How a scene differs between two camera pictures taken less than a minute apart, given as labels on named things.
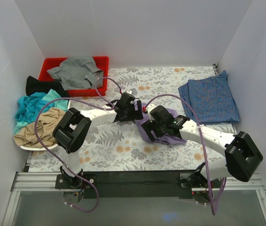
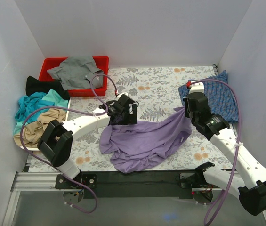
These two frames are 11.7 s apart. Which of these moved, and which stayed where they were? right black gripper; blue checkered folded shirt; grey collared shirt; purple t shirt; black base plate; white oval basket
Moved: purple t shirt; right black gripper
Stayed: blue checkered folded shirt; grey collared shirt; white oval basket; black base plate
